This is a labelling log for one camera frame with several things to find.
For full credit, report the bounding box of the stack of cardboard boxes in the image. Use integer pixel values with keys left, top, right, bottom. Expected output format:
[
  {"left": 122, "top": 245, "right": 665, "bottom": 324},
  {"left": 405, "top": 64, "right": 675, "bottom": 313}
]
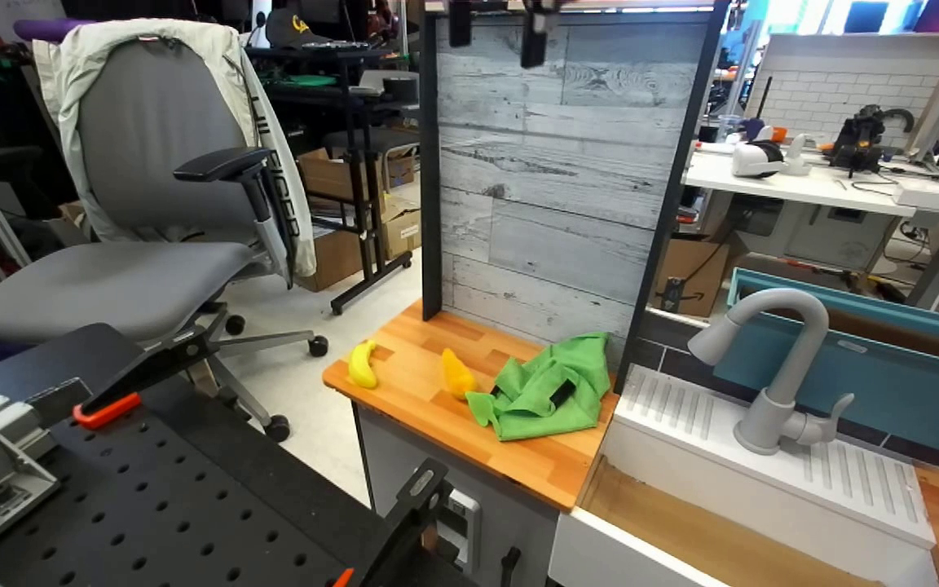
[{"left": 296, "top": 145, "right": 423, "bottom": 293}]

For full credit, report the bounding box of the white flat box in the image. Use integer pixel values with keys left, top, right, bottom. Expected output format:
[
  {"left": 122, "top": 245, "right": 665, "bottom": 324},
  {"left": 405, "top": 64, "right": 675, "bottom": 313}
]
[{"left": 893, "top": 180, "right": 939, "bottom": 214}]

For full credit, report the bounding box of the blue bin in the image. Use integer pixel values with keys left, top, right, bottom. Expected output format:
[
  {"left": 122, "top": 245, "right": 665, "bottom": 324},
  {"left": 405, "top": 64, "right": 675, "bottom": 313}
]
[{"left": 712, "top": 267, "right": 939, "bottom": 454}]

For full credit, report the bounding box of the black cap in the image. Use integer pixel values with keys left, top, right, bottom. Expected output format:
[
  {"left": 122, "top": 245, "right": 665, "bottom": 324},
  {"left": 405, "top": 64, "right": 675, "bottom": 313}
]
[{"left": 264, "top": 7, "right": 333, "bottom": 47}]

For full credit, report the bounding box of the cardboard box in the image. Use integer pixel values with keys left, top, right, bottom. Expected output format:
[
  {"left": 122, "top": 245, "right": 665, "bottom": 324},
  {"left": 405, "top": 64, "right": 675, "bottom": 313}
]
[{"left": 650, "top": 237, "right": 730, "bottom": 318}]

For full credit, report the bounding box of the toy kitchen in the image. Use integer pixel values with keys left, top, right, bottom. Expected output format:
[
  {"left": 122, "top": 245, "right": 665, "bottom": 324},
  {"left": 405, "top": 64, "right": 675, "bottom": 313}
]
[{"left": 322, "top": 0, "right": 939, "bottom": 587}]

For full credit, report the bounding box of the grey office chair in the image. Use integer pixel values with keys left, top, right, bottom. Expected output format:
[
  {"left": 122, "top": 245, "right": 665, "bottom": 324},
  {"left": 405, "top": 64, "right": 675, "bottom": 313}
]
[{"left": 0, "top": 20, "right": 329, "bottom": 444}]

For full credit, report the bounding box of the grey toy tap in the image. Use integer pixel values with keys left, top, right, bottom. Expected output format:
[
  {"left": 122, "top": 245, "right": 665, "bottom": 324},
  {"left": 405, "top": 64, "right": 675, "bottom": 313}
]
[{"left": 687, "top": 288, "right": 856, "bottom": 457}]

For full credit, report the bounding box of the white tile board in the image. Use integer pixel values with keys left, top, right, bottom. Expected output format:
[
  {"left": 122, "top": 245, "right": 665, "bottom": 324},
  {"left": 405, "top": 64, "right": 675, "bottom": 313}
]
[{"left": 744, "top": 33, "right": 939, "bottom": 152}]

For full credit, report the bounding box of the black device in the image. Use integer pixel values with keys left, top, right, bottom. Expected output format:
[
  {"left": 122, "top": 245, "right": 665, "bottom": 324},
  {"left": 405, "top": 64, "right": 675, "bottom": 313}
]
[{"left": 827, "top": 104, "right": 916, "bottom": 174}]

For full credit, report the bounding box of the black clamp with orange tip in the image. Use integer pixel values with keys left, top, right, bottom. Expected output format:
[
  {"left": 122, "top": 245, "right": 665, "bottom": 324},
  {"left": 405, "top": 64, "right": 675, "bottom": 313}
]
[
  {"left": 72, "top": 324, "right": 227, "bottom": 431},
  {"left": 329, "top": 457, "right": 451, "bottom": 587}
]

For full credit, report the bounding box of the white desk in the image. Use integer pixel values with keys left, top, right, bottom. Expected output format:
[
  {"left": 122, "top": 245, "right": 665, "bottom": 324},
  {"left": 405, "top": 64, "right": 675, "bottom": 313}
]
[{"left": 680, "top": 143, "right": 939, "bottom": 312}]

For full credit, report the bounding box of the white headset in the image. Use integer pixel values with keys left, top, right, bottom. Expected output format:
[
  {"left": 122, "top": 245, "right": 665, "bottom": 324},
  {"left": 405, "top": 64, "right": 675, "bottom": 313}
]
[{"left": 731, "top": 139, "right": 787, "bottom": 179}]

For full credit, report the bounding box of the green cloth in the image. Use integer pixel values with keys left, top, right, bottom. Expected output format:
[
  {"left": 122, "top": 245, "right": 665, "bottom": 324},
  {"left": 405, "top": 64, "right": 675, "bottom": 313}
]
[{"left": 465, "top": 331, "right": 612, "bottom": 442}]

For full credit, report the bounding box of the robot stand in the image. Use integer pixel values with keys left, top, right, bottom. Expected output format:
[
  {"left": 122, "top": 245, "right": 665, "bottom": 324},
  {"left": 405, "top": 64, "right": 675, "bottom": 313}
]
[{"left": 0, "top": 323, "right": 480, "bottom": 587}]

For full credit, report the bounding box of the yellow toy banana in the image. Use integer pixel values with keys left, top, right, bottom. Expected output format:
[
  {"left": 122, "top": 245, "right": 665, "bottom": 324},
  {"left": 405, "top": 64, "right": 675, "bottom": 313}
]
[{"left": 346, "top": 339, "right": 379, "bottom": 390}]

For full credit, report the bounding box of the yellow toy pepper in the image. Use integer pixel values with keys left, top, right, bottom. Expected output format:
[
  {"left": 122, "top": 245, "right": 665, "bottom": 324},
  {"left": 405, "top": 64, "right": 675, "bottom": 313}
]
[{"left": 440, "top": 348, "right": 478, "bottom": 401}]

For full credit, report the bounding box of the beige jacket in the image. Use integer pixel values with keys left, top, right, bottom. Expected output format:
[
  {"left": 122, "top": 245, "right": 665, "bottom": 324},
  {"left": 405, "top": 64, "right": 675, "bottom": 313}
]
[{"left": 32, "top": 18, "right": 318, "bottom": 278}]

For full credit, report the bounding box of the white toy sink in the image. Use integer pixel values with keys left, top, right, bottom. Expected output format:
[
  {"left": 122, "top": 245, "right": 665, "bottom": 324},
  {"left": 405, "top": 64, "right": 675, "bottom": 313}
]
[{"left": 549, "top": 364, "right": 939, "bottom": 587}]

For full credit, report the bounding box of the black rolling table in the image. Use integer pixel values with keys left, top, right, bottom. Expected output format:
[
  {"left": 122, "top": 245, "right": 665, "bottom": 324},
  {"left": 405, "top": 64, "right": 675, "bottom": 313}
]
[{"left": 244, "top": 41, "right": 423, "bottom": 316}]

